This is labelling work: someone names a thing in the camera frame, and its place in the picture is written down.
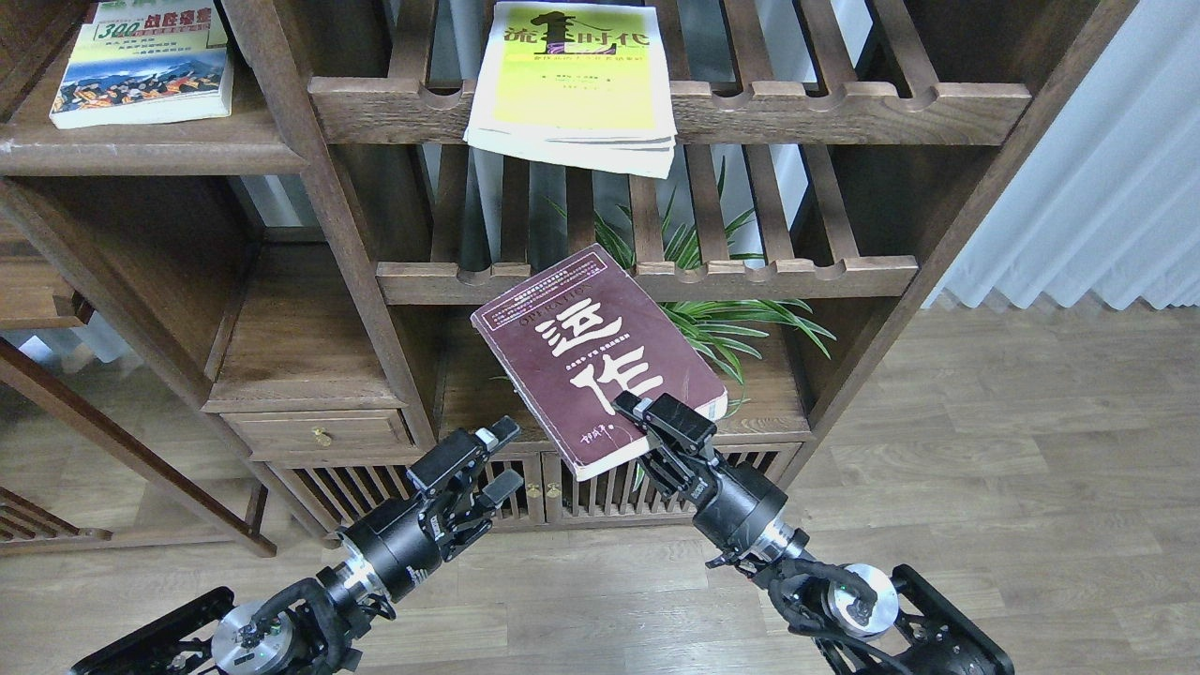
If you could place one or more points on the green spider plant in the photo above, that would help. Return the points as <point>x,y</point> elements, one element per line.
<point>722,331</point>

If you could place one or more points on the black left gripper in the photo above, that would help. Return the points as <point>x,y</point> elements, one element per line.
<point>401,542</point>

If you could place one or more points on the white pleated curtain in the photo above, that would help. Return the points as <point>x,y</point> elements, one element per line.
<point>1108,202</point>

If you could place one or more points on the dark maroon cover book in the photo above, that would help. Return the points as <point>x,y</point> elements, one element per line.
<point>573,338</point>

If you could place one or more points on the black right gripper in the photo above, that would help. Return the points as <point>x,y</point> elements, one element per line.
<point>737,507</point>

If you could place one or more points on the dark wooden bookshelf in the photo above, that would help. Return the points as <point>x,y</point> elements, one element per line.
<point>308,261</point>

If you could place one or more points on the colourful mountain cover book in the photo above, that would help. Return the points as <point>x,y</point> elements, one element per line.
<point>146,62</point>

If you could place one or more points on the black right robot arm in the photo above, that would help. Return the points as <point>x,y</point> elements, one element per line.
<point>863,620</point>

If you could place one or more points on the yellow green cover book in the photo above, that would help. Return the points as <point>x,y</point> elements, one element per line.
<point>573,84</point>

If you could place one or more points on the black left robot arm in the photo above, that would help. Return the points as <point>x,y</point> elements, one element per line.
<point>309,627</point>

